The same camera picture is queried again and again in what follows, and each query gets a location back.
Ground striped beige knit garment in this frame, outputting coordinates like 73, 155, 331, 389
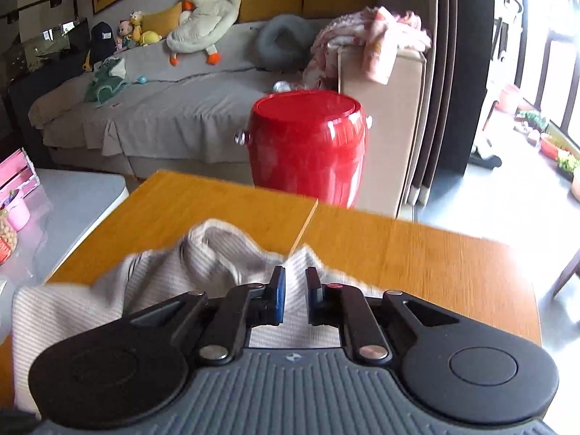
12, 219, 382, 413

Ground red round stool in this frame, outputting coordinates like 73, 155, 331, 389
235, 90, 373, 208

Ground white side table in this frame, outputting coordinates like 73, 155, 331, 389
1, 169, 129, 287

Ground beige sofa with grey cover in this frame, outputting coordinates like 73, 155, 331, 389
19, 22, 427, 217

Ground red plastic basin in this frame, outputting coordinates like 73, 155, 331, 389
540, 133, 567, 161

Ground green plant tray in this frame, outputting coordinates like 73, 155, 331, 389
556, 149, 580, 182

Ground green plush toy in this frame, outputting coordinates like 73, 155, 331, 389
84, 57, 127, 105

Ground grey neck pillow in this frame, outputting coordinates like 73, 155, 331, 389
254, 14, 316, 73

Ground pink box on table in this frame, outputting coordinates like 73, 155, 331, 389
0, 148, 40, 201

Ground yellow duck plush toy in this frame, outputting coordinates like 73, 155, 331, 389
138, 30, 162, 46

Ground white goose plush toy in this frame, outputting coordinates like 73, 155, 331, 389
166, 0, 242, 67

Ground pink doll plush toy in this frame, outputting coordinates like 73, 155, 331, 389
116, 20, 137, 51

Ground black penguin plush toy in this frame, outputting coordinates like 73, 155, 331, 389
83, 22, 117, 72

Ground dark curtain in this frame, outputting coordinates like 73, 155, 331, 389
406, 0, 493, 206

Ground black shelf unit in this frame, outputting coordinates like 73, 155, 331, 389
1, 0, 90, 168

